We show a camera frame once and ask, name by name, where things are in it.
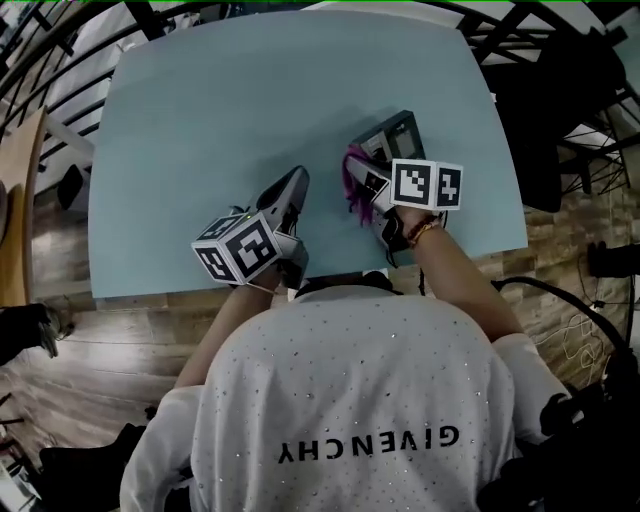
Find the person's left forearm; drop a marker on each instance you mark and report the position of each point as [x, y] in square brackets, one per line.
[225, 325]

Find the black railing with wooden handrail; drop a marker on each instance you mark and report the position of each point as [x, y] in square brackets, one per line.
[145, 20]

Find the black stool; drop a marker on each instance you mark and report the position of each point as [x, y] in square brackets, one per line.
[74, 187]

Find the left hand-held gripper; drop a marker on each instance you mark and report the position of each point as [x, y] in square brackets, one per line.
[250, 247]

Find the black bag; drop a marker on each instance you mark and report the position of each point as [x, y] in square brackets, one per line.
[575, 415]

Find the person's right forearm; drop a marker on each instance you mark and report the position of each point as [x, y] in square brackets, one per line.
[460, 280]

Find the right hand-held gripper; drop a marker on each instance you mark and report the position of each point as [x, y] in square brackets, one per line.
[410, 182]

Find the black office chair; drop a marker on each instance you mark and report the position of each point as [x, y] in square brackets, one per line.
[550, 125]
[90, 470]

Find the light wooden table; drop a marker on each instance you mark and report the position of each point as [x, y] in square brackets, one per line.
[15, 225]

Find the black box device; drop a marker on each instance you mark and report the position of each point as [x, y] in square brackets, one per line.
[612, 260]

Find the person's white shirt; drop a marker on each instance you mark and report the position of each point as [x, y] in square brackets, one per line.
[350, 375]

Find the purple cloth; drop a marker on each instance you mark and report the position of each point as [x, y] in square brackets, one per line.
[361, 210]

